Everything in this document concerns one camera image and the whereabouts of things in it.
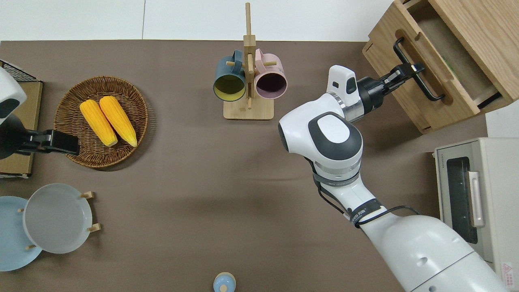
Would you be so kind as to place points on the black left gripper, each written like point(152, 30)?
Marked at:
point(34, 142)

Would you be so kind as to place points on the teal mug yellow inside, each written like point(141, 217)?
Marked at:
point(227, 69)

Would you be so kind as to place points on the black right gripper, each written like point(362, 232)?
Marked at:
point(390, 83)

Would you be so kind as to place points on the large brown table mat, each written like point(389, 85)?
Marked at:
point(202, 182)

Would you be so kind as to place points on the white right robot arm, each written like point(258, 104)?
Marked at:
point(336, 138)

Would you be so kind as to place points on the light blue plate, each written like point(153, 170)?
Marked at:
point(12, 243)

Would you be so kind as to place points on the round brown wicker basket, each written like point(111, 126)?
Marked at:
point(101, 87)

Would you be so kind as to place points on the wooden mug tree stand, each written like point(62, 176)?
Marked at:
point(248, 112)

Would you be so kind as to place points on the grey plate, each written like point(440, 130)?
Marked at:
point(56, 219)

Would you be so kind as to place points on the yellow corn cob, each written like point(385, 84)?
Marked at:
point(97, 121)
point(118, 119)

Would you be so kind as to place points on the wooden plate rack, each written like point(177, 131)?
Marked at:
point(94, 228)

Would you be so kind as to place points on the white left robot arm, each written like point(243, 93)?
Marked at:
point(10, 87)

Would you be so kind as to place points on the light wooden cabinet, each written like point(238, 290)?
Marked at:
point(494, 24)

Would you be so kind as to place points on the pink mug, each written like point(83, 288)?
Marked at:
point(272, 67)

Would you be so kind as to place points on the cream toaster oven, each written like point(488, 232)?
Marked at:
point(498, 182)

